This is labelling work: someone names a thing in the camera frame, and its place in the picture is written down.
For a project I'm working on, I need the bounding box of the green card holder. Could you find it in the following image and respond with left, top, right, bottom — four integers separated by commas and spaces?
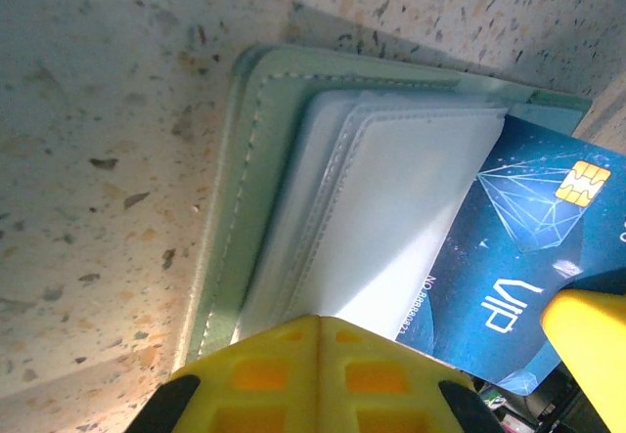
173, 44, 596, 370

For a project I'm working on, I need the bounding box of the blue box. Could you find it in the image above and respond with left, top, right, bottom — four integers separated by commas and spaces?
390, 112, 626, 398

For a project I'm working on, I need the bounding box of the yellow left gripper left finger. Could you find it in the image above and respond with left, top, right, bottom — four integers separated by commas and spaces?
124, 315, 322, 433

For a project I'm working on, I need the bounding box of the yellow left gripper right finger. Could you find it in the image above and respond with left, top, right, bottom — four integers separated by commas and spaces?
320, 315, 508, 433

